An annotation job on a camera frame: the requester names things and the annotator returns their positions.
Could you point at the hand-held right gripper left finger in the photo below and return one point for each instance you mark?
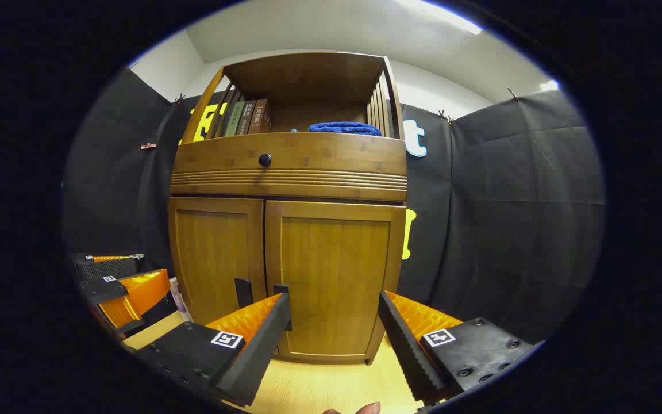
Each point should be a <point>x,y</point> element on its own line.
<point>262,345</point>

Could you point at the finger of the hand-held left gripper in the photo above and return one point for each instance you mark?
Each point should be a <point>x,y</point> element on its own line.
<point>104,289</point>
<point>104,268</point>

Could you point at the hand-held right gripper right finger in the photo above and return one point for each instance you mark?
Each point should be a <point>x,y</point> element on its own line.
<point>405,351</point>

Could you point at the wooden shoe cabinet door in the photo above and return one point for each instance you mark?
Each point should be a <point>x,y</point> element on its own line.
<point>337,270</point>
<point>210,253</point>

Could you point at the wooden double-door shoe cabinet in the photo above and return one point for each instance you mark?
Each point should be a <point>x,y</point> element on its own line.
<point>308,75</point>

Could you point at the black backdrop cloth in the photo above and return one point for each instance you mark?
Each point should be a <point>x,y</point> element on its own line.
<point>509,201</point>

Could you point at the dark brown book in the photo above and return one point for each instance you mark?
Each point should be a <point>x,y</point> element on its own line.
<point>245,118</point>

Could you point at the reddish brown book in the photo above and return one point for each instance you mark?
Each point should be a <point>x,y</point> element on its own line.
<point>260,117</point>

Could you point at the blue folded towel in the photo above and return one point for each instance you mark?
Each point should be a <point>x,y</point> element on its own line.
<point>345,128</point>

